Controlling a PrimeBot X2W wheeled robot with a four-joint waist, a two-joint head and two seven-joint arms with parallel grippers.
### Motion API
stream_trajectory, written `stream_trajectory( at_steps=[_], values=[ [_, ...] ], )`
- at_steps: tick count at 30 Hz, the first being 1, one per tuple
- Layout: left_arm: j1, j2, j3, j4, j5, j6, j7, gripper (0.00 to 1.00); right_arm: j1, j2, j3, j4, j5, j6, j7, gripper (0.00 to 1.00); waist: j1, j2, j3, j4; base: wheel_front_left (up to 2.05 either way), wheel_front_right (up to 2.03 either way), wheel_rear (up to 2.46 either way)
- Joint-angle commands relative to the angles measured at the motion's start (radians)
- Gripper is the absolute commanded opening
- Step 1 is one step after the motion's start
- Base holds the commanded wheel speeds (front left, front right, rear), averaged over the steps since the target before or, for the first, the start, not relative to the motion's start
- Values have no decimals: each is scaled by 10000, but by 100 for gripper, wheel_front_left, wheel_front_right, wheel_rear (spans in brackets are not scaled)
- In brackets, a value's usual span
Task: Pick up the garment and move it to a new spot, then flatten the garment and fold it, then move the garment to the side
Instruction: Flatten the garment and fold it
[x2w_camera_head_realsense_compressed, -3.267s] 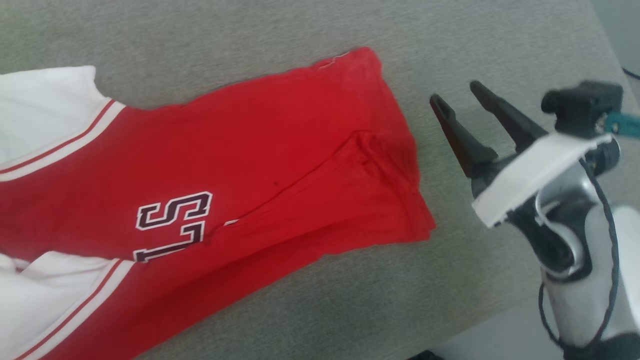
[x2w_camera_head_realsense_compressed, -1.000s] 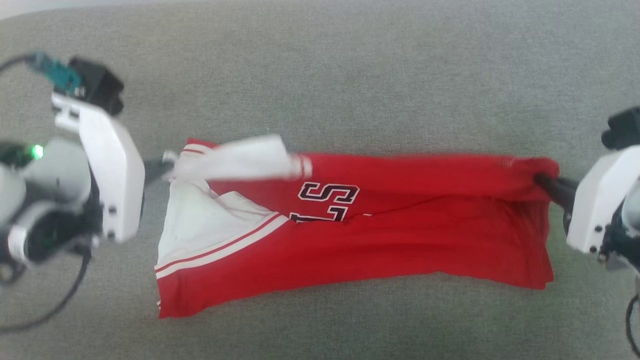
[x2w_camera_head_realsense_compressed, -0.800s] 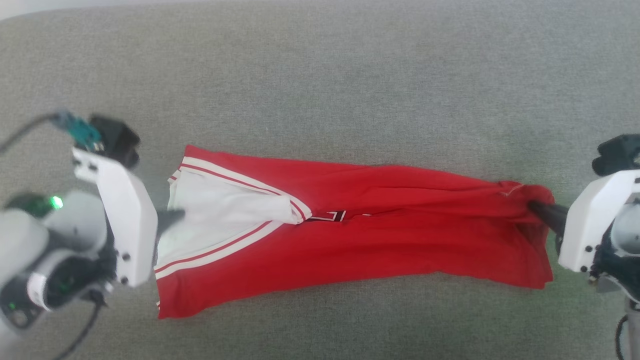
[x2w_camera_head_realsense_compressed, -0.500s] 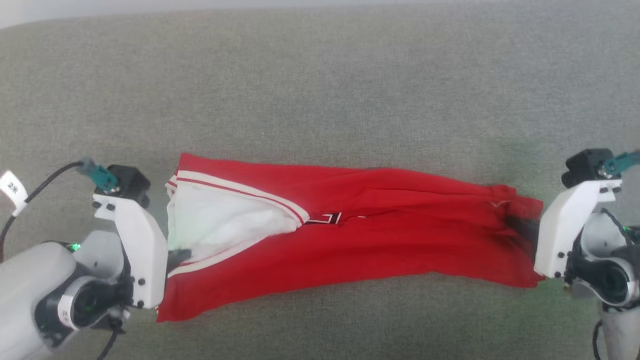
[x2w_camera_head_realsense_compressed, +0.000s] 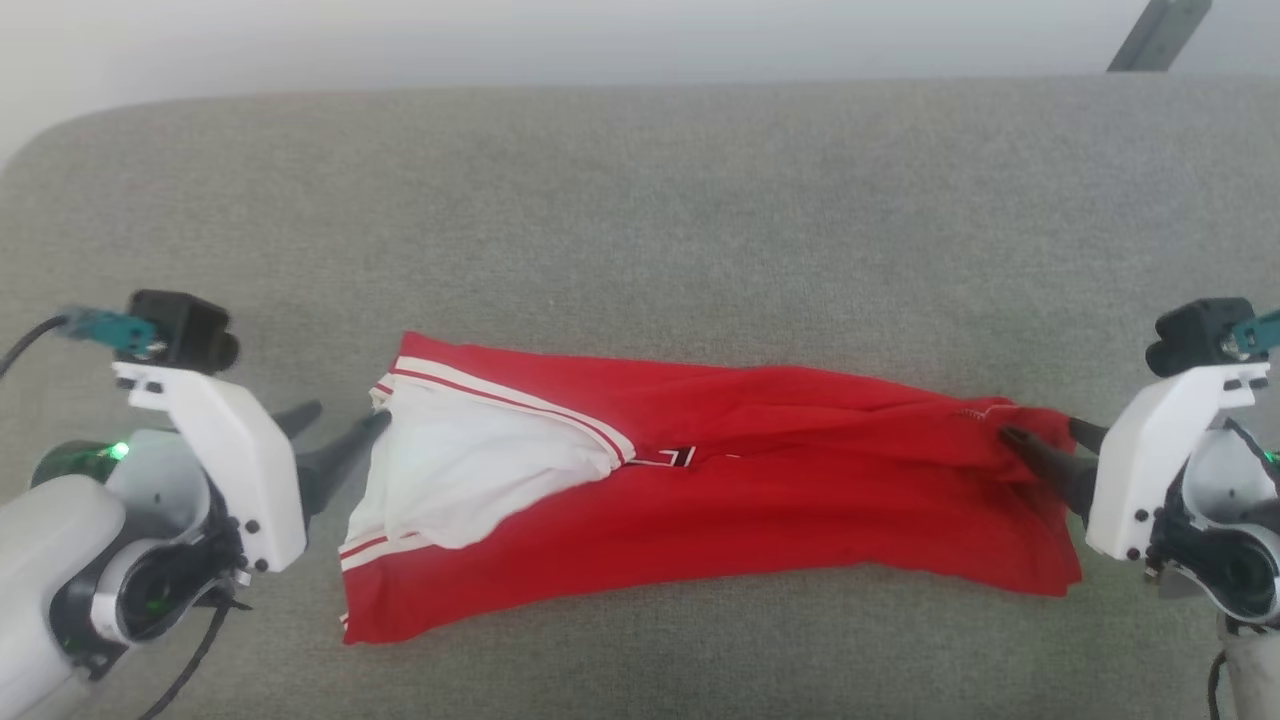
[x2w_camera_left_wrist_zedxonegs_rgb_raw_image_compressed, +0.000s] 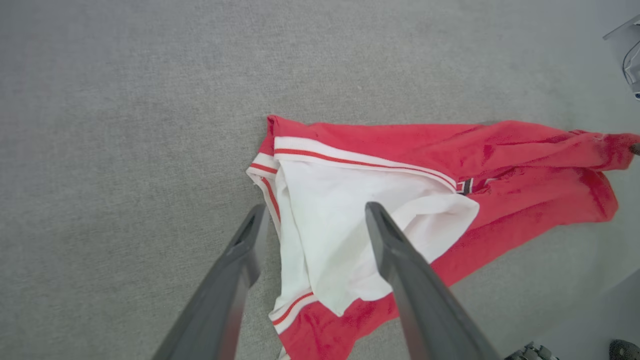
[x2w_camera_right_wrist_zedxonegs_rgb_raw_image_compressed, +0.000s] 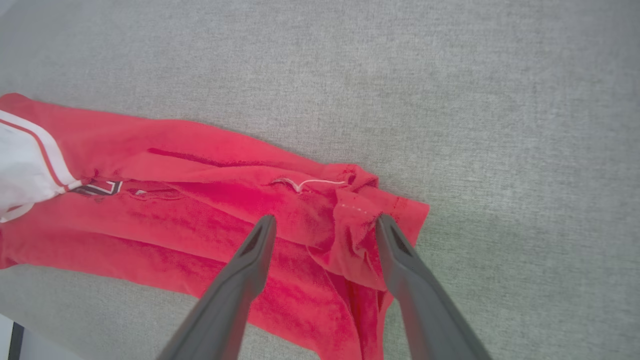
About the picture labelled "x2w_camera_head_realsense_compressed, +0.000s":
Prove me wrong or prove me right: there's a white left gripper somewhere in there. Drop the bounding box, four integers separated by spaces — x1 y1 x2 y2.
112 361 394 574

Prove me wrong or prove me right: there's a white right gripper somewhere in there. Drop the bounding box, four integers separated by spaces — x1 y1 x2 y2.
999 361 1272 562

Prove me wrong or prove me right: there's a red white Bulls jersey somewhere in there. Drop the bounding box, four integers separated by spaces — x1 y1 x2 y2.
338 330 1084 646

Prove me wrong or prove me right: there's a grey fabric sofa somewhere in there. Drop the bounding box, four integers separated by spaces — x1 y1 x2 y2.
0 75 1280 720

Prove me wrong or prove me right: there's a grey metal bar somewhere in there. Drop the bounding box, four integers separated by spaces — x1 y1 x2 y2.
1107 0 1214 74

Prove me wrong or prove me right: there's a black cable with teal plug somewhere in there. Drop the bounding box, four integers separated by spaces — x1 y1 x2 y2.
0 305 161 383
1228 308 1280 353

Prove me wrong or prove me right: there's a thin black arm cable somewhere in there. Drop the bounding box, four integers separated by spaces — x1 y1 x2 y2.
1207 648 1233 720
138 590 253 720

